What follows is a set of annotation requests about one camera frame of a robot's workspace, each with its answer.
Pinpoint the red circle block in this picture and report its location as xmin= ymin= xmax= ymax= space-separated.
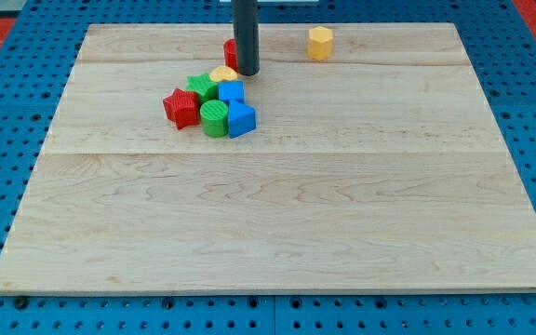
xmin=223 ymin=38 xmax=238 ymax=73

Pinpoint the blue triangle block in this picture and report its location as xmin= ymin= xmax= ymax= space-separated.
xmin=228 ymin=100 xmax=257 ymax=139

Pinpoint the light wooden board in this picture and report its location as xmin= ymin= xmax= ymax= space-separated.
xmin=0 ymin=23 xmax=536 ymax=296

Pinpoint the red star block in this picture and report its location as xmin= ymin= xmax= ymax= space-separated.
xmin=162 ymin=88 xmax=200 ymax=129

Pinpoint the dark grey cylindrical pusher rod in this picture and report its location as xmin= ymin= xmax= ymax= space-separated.
xmin=232 ymin=0 xmax=260 ymax=76

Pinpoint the yellow hexagon block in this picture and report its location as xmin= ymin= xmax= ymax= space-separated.
xmin=307 ymin=26 xmax=334 ymax=60

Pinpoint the green star block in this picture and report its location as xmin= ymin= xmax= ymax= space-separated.
xmin=186 ymin=73 xmax=219 ymax=104

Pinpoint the yellow heart block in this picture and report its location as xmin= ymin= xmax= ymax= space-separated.
xmin=209 ymin=65 xmax=238 ymax=83

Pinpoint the green cylinder block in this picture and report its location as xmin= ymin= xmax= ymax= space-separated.
xmin=200 ymin=100 xmax=228 ymax=138

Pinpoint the blue cube block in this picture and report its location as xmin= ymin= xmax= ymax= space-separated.
xmin=218 ymin=80 xmax=245 ymax=104

